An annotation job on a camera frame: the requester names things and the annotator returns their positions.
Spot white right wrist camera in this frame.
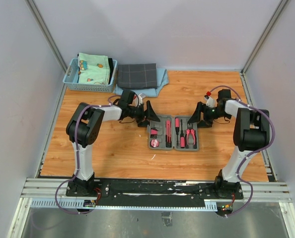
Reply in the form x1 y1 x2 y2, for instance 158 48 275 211
204 91 215 108

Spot blue slotted cable duct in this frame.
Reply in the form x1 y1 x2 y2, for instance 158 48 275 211
31 198 218 212

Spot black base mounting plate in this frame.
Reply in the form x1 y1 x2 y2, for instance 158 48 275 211
66 178 243 208

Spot blue plastic basket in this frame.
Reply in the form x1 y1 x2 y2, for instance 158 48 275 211
63 58 118 93

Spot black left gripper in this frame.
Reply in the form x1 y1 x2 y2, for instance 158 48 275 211
128 101 161 128

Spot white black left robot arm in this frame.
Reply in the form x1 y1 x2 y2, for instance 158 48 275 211
66 90 160 197

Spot aluminium frame rail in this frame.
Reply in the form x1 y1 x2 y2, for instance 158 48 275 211
20 178 292 202

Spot grey plastic tool case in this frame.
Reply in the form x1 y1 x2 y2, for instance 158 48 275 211
147 115 200 152

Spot pink black pliers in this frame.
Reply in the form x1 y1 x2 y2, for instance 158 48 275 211
185 123 197 149

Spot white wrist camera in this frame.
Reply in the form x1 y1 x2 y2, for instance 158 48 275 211
136 93 146 106
204 91 215 108

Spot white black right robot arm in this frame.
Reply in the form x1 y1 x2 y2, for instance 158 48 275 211
188 88 275 199

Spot mint patterned cloth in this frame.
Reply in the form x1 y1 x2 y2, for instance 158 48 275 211
78 53 110 85

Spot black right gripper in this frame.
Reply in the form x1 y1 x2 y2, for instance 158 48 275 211
187 102 229 128

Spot pink utility knife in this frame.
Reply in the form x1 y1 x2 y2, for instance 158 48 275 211
165 120 172 148

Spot black cloth in basket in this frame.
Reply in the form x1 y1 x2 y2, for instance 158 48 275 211
108 58 114 84

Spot dark grey checked cloth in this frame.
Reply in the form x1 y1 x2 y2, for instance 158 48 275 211
117 63 157 89

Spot light blue folded cloth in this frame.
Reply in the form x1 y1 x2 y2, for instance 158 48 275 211
113 66 169 98

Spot pink hex key set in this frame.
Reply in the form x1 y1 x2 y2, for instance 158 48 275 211
150 127 158 139

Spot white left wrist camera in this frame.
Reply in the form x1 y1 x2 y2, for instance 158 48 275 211
136 93 146 106

